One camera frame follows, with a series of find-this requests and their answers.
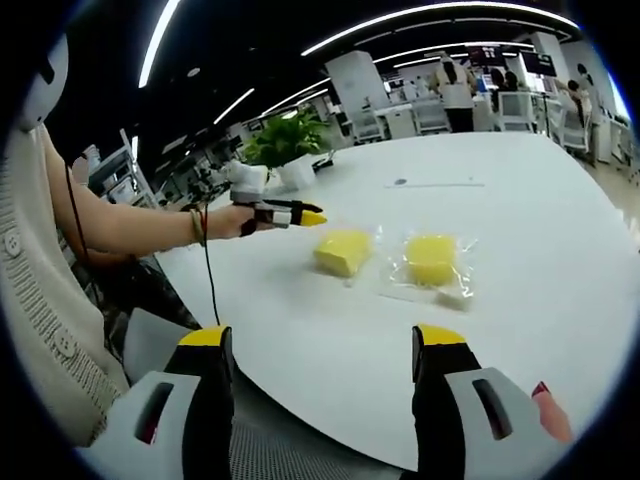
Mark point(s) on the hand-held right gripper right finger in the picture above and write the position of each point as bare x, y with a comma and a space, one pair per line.
440, 400

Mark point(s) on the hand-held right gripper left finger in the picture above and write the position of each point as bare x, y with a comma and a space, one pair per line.
200, 390

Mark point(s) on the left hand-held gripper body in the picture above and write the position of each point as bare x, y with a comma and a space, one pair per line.
247, 182

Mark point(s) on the yellow rectangular silicone block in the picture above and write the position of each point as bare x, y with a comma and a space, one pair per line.
342, 252

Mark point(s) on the yellow rounded silicone block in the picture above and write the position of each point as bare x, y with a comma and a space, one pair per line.
431, 260

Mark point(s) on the person's left hand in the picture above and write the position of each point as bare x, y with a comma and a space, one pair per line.
225, 222

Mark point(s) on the white plant pot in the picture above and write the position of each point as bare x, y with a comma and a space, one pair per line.
296, 172

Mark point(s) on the small black device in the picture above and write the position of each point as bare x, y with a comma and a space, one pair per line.
324, 163

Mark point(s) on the green potted plant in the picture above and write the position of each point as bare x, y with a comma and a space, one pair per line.
287, 135

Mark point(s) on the large yellow sponge in bag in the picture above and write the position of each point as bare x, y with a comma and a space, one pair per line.
377, 232

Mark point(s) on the small yellow sponge in bag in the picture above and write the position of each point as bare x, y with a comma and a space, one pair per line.
455, 300

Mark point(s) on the white mesh office chair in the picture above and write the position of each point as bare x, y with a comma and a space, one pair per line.
516, 112
577, 127
430, 116
369, 125

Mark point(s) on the person's dark trousers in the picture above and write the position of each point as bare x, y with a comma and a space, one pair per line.
130, 285

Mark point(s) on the white storage rack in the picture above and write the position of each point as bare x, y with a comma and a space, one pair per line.
120, 170

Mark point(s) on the short ceiling light strip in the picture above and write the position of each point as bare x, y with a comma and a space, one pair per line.
152, 50

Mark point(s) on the person's beige knitted cardigan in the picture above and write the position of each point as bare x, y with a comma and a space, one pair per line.
45, 300

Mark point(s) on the long curved ceiling light strip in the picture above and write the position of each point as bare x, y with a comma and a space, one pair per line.
350, 34

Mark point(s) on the white worn device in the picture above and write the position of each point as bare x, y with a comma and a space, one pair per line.
47, 90

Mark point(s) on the black wall monitor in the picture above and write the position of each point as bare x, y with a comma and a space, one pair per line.
486, 54
539, 62

